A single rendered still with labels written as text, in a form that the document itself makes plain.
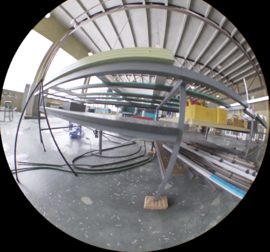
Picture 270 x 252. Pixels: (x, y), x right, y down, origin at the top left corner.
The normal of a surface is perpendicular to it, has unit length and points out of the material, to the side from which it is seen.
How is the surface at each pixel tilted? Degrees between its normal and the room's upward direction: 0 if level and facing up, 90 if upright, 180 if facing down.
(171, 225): 0
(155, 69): 90
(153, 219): 0
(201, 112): 90
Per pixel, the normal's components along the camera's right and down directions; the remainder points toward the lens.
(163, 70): -0.16, -0.01
